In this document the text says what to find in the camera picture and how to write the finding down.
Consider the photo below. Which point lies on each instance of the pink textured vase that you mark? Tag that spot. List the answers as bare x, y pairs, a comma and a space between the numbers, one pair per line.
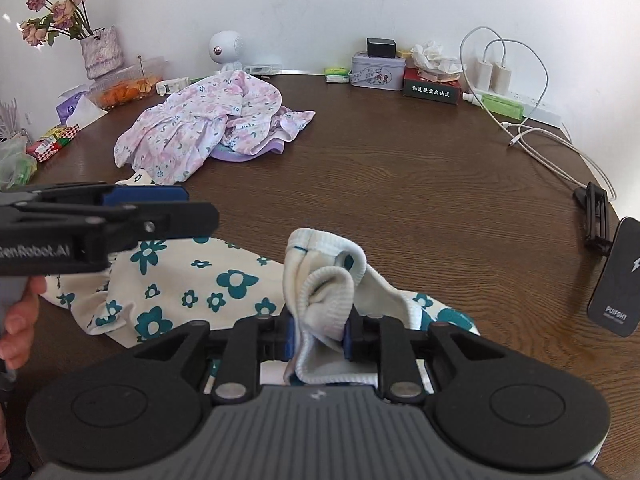
102, 50

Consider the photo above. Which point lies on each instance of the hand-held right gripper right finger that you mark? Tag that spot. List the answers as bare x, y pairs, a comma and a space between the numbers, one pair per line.
349, 340

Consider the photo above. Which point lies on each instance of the cream teal-flowered dress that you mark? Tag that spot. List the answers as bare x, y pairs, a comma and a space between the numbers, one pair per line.
225, 280

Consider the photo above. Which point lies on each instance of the clear plastic case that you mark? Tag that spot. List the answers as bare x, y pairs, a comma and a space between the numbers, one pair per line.
260, 68

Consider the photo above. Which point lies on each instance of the pink floral garment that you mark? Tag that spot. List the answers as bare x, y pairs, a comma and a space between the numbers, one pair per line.
185, 125

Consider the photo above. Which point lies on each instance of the clear bag of green items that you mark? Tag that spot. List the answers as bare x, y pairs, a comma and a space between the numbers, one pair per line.
17, 170

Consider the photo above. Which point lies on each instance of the red checkered snack packet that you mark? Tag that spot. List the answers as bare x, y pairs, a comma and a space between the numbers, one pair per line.
50, 144

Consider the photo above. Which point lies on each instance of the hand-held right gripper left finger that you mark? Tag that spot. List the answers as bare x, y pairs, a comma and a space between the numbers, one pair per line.
287, 345

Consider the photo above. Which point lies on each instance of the green tissue packet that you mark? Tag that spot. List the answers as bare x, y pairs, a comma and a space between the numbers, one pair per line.
336, 74

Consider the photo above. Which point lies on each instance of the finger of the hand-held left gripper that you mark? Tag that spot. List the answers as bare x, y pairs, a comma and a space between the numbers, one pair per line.
185, 220
145, 195

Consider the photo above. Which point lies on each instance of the person's left hand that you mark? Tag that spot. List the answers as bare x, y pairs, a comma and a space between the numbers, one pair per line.
20, 320

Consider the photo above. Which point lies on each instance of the black-labelled tissue box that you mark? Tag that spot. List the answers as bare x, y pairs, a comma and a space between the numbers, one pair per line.
430, 92

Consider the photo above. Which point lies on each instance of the white plastic gadget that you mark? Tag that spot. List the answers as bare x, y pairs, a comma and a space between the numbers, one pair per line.
172, 85

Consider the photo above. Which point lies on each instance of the small black box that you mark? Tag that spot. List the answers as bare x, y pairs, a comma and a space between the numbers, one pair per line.
381, 47

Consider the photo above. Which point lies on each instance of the white charger adapter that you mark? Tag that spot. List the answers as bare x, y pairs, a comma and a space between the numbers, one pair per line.
502, 77
484, 74

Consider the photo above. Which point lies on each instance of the clear container of orange food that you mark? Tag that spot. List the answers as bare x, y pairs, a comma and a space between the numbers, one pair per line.
122, 92

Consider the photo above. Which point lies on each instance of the grey tin box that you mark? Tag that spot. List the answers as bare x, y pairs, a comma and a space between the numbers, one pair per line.
377, 72

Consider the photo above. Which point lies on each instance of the purple tissue pack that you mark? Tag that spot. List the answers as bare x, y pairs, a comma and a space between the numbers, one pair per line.
70, 107

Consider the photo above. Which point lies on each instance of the crumpled white tissue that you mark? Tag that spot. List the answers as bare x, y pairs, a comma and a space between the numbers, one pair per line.
432, 57

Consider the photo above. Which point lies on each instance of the dried pink rose bouquet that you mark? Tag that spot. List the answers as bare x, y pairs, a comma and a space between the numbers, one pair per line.
62, 10

